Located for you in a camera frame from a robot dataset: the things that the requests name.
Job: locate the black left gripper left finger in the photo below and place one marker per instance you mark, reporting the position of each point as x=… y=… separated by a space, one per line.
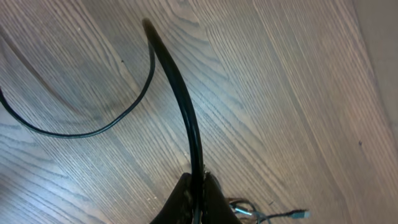
x=178 y=208

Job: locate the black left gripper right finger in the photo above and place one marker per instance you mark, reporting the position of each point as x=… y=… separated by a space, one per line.
x=216 y=209

